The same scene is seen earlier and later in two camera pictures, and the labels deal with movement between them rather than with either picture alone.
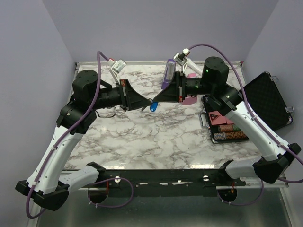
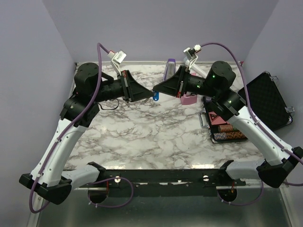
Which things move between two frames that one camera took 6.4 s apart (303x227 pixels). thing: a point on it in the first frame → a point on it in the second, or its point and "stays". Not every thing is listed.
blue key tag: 153,106 → 155,97
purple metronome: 169,70 stays
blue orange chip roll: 230,135 stays
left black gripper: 130,99 → 133,91
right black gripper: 175,91 → 173,86
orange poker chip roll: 226,128 stays
